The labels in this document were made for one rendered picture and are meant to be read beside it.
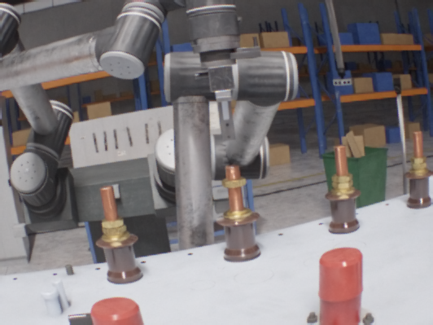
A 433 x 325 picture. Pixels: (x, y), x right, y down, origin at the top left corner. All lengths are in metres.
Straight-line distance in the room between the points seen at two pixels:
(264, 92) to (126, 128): 4.45
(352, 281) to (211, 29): 0.59
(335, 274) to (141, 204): 2.08
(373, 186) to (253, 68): 4.18
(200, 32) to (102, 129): 4.80
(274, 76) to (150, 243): 2.02
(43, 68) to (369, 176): 4.51
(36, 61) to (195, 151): 0.53
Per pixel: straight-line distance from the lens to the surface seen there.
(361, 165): 5.29
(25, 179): 2.28
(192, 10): 1.09
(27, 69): 1.33
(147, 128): 5.88
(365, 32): 10.56
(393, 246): 1.13
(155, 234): 3.27
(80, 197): 2.75
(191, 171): 1.45
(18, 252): 5.80
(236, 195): 1.13
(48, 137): 2.35
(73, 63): 1.20
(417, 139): 1.38
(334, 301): 0.74
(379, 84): 10.59
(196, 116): 1.45
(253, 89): 1.46
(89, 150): 5.84
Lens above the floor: 1.77
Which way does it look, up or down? 9 degrees down
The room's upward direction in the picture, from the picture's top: 7 degrees counter-clockwise
